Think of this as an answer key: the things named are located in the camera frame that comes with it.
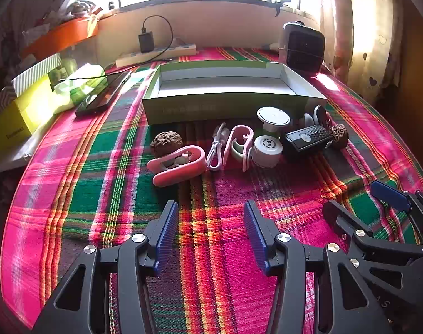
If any white cable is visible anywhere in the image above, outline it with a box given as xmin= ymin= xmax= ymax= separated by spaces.
xmin=206 ymin=122 xmax=231 ymax=172

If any white plastic bag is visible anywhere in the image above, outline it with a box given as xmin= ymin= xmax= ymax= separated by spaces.
xmin=22 ymin=0 xmax=102 ymax=32

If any white round cylinder cap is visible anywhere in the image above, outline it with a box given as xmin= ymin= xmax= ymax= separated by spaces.
xmin=250 ymin=135 xmax=283 ymax=168

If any white and black round gadget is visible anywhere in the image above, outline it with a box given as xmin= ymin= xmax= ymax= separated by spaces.
xmin=313 ymin=104 xmax=332 ymax=129

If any large brown walnut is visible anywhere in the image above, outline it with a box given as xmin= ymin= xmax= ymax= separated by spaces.
xmin=150 ymin=131 xmax=179 ymax=157

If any pink plastic clip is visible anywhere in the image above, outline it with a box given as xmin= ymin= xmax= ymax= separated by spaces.
xmin=222 ymin=124 xmax=255 ymax=172
xmin=147 ymin=145 xmax=206 ymax=187

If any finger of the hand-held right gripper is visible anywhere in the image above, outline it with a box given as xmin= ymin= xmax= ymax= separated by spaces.
xmin=370 ymin=180 xmax=423 ymax=237
xmin=322 ymin=200 xmax=423 ymax=291

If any dark wooden cabinet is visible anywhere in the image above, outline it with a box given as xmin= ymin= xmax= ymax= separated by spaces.
xmin=397 ymin=3 xmax=423 ymax=154

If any small brown walnut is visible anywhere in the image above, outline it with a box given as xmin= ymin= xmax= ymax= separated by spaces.
xmin=330 ymin=124 xmax=349 ymax=150

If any black window hook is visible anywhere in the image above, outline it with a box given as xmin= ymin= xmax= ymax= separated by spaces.
xmin=272 ymin=0 xmax=292 ymax=18

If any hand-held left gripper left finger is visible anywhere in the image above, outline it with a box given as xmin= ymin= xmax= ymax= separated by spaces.
xmin=31 ymin=200 xmax=179 ymax=334

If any heart print curtain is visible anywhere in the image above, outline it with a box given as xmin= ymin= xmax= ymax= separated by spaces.
xmin=319 ymin=0 xmax=405 ymax=108

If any black smartphone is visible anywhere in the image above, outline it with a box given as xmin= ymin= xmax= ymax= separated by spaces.
xmin=74 ymin=71 xmax=133 ymax=118

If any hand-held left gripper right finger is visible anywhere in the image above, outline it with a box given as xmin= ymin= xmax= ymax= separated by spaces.
xmin=243 ymin=200 xmax=394 ymax=334

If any black bike light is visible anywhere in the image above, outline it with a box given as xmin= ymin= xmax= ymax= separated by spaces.
xmin=280 ymin=124 xmax=333 ymax=161

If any black charger adapter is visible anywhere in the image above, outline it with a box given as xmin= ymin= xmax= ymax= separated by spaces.
xmin=138 ymin=33 xmax=154 ymax=53

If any small grey desk heater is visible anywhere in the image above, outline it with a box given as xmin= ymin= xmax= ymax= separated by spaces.
xmin=278 ymin=22 xmax=326 ymax=73

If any yellow cardboard box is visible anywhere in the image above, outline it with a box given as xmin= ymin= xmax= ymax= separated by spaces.
xmin=0 ymin=77 xmax=64 ymax=147

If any orange plastic tray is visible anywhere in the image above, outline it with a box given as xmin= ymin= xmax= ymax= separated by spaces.
xmin=20 ymin=17 xmax=99 ymax=60

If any green and white cardboard box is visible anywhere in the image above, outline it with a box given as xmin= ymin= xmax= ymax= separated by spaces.
xmin=142 ymin=60 xmax=327 ymax=126

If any striped gift box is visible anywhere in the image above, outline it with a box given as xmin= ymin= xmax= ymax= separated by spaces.
xmin=11 ymin=53 xmax=63 ymax=96

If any white power strip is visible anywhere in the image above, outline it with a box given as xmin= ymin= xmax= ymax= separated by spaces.
xmin=115 ymin=43 xmax=197 ymax=68

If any green tissue pack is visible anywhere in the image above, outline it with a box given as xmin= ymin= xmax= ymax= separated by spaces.
xmin=51 ymin=63 xmax=106 ymax=114

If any black charger cable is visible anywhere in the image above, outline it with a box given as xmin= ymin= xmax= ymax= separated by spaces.
xmin=53 ymin=15 xmax=174 ymax=93

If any green printed box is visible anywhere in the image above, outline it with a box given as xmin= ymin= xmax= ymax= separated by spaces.
xmin=48 ymin=58 xmax=79 ymax=91

